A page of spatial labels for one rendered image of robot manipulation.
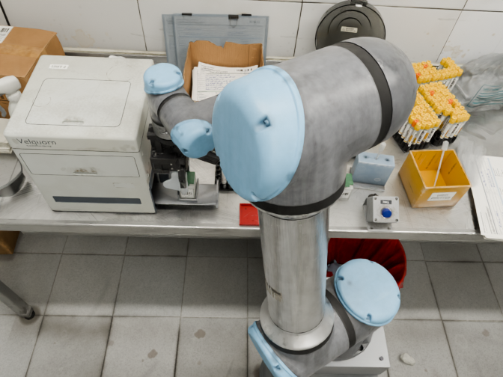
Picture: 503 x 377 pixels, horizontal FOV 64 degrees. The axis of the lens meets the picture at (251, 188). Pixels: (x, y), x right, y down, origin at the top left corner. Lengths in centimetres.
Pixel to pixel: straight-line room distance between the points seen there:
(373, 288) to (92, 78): 77
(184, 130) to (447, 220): 81
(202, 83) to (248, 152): 102
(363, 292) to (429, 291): 147
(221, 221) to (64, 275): 117
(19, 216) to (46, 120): 34
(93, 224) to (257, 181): 82
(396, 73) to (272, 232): 21
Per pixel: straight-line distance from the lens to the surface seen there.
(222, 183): 113
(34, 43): 144
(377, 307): 71
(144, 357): 189
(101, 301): 201
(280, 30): 145
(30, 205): 123
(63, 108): 99
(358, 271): 72
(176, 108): 76
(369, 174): 119
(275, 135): 33
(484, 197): 134
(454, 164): 128
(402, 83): 42
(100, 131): 91
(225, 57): 142
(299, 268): 50
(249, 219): 109
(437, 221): 123
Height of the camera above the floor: 181
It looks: 54 degrees down
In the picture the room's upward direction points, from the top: 5 degrees clockwise
